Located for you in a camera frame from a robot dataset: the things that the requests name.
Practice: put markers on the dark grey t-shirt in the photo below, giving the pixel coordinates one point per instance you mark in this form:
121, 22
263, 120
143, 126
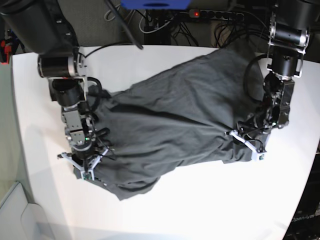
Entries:
176, 118

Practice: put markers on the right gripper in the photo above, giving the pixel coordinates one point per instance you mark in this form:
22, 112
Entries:
85, 161

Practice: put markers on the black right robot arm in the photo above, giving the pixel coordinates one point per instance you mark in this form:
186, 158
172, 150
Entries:
42, 27

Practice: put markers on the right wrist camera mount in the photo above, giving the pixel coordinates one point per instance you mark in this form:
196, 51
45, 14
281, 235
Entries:
88, 176

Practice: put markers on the black power strip red light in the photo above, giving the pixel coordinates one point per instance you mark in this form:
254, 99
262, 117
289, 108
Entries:
215, 15

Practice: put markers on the blue box overhead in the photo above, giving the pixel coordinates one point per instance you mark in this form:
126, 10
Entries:
156, 4

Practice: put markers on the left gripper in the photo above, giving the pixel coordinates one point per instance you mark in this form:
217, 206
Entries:
252, 129

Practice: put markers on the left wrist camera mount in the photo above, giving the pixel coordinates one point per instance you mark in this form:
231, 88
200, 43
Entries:
256, 146

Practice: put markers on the red and black clamp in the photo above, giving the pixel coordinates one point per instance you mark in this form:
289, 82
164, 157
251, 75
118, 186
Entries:
5, 52

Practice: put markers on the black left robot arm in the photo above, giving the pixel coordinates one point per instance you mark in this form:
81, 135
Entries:
289, 36

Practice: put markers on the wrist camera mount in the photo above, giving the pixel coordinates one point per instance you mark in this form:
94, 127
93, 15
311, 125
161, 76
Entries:
88, 176
256, 146

